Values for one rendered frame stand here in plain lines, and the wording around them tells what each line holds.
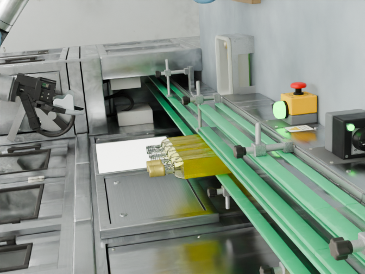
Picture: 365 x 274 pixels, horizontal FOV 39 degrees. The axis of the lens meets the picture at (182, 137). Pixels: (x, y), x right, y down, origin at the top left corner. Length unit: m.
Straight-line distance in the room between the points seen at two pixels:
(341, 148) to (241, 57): 0.78
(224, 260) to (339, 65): 0.55
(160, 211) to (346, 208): 0.77
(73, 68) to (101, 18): 2.77
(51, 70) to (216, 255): 1.42
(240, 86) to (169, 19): 3.58
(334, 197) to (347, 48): 0.38
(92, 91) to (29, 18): 2.81
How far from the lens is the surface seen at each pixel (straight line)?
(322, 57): 1.29
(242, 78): 1.77
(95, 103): 2.52
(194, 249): 1.39
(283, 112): 1.31
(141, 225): 1.46
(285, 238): 1.16
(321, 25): 1.29
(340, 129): 1.05
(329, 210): 0.88
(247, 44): 1.76
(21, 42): 5.27
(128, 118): 2.67
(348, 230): 0.81
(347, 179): 0.96
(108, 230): 1.46
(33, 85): 1.58
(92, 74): 2.50
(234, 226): 1.49
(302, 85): 1.32
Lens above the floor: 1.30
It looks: 9 degrees down
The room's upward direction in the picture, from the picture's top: 97 degrees counter-clockwise
